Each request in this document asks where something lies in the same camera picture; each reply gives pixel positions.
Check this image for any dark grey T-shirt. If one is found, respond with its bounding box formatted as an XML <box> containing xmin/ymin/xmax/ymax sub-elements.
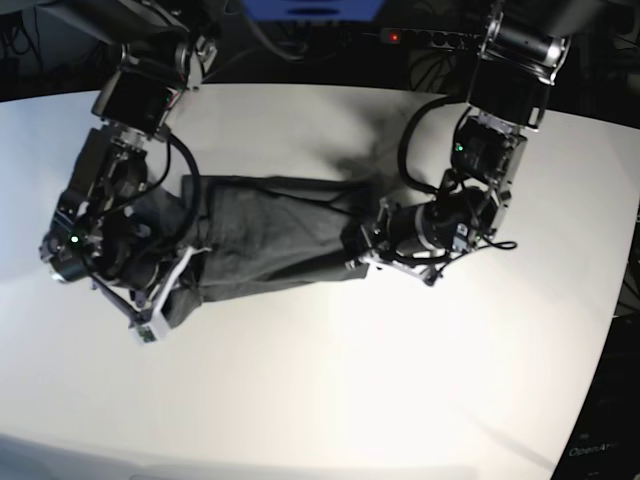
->
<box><xmin>134</xmin><ymin>173</ymin><xmax>381</xmax><ymax>331</ymax></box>

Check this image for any black OpenArm base box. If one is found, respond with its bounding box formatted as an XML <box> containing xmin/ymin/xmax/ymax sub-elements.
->
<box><xmin>552</xmin><ymin>314</ymin><xmax>639</xmax><ymax>480</ymax></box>

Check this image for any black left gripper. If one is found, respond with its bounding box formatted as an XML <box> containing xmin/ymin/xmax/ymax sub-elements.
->
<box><xmin>340</xmin><ymin>199</ymin><xmax>473</xmax><ymax>258</ymax></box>

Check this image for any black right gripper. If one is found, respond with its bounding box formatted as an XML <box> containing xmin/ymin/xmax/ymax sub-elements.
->
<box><xmin>97</xmin><ymin>239</ymin><xmax>164</xmax><ymax>291</ymax></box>

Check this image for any blue plastic box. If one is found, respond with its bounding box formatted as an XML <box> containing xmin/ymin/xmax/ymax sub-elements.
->
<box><xmin>242</xmin><ymin>0</ymin><xmax>384</xmax><ymax>22</ymax></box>

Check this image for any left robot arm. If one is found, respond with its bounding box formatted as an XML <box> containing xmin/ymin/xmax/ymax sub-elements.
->
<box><xmin>346</xmin><ymin>1</ymin><xmax>610</xmax><ymax>267</ymax></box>

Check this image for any black power strip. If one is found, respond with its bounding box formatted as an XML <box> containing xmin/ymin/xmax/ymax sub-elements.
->
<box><xmin>378</xmin><ymin>28</ymin><xmax>481</xmax><ymax>50</ymax></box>

